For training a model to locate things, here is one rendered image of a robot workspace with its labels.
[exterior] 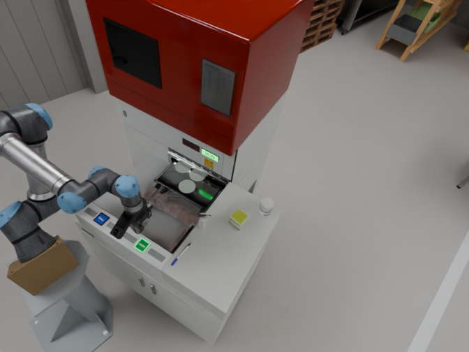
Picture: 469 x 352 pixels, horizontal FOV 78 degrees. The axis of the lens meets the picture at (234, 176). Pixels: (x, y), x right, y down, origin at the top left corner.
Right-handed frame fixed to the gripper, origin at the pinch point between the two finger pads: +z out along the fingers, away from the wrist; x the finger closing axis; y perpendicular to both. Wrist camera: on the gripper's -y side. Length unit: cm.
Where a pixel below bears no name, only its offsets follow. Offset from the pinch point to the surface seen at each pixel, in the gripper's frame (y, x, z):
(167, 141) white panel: 58, 30, 8
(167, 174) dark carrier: 46, 21, 21
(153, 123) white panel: 58, 39, -1
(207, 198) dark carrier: 45, -9, 21
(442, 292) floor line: 131, -195, 111
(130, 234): 2.4, 8.7, 14.7
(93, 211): 1.9, 33.2, 15.1
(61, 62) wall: 132, 237, 71
